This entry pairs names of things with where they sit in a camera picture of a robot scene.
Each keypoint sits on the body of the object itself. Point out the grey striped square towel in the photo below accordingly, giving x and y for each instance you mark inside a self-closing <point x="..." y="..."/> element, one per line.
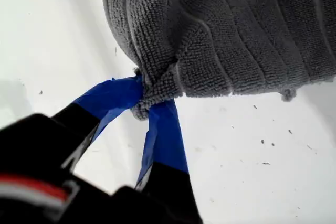
<point x="223" y="37"/>

